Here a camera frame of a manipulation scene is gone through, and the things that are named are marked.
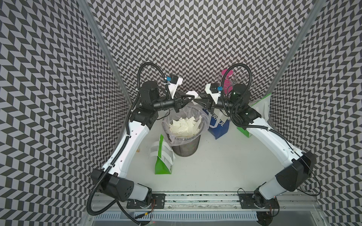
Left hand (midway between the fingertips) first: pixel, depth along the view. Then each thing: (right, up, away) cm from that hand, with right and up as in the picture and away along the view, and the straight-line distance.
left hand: (193, 98), depth 61 cm
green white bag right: (+45, -3, +27) cm, 52 cm away
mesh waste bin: (-4, -29, +21) cm, 36 cm away
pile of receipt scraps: (-4, -14, +21) cm, 26 cm away
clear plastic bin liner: (-4, -5, +21) cm, 22 cm away
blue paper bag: (+16, -12, +22) cm, 30 cm away
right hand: (+1, 0, +3) cm, 3 cm away
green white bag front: (-17, -36, +17) cm, 43 cm away
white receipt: (-13, -27, +8) cm, 31 cm away
